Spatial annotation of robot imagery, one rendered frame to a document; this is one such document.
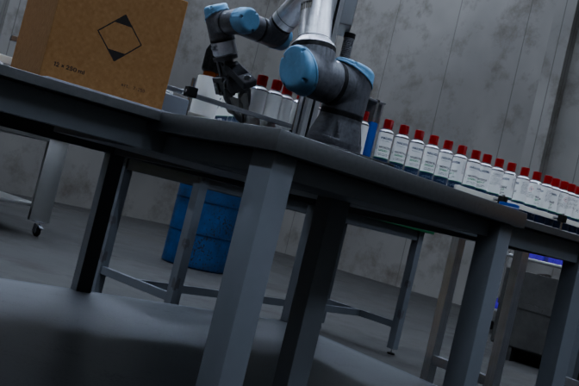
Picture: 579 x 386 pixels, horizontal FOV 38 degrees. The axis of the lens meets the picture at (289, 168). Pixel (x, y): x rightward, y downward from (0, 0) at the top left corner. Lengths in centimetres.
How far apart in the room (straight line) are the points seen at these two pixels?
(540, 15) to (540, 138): 186
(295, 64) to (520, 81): 1038
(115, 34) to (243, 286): 73
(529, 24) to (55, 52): 1104
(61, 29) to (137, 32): 18
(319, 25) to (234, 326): 93
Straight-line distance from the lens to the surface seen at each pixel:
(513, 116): 1230
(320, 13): 218
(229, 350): 152
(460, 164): 316
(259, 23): 249
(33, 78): 165
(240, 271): 151
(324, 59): 212
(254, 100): 260
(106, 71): 196
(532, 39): 1254
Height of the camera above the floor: 69
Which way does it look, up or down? 3 degrees up
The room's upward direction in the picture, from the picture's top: 14 degrees clockwise
